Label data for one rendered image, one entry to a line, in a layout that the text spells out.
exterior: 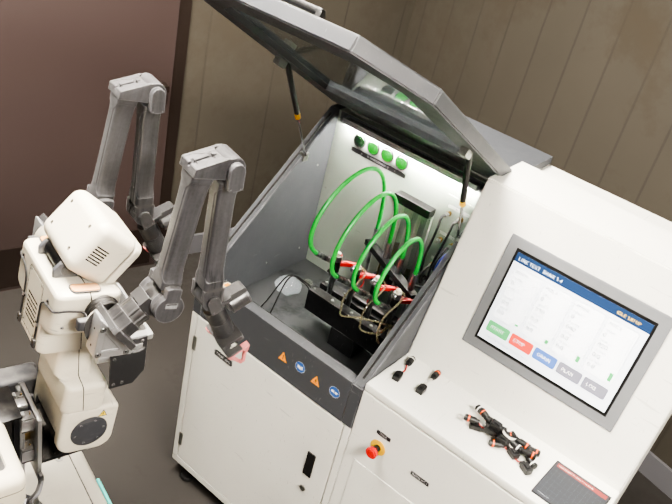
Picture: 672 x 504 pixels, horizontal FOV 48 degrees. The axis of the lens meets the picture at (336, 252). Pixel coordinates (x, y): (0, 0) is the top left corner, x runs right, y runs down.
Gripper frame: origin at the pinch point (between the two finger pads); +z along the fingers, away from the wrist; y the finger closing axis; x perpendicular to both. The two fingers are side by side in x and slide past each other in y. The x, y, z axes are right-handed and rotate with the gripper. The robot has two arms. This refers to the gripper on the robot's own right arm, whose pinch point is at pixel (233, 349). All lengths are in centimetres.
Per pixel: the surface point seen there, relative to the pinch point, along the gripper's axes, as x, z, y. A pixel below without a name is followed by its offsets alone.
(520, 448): -47, 22, -64
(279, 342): -14.8, 17.3, 6.3
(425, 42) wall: -198, 69, 164
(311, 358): -18.9, 16.7, -5.9
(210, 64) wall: -80, 28, 181
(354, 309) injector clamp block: -42.4, 25.2, 6.5
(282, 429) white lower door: -2.9, 45.8, -2.0
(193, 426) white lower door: 19, 67, 35
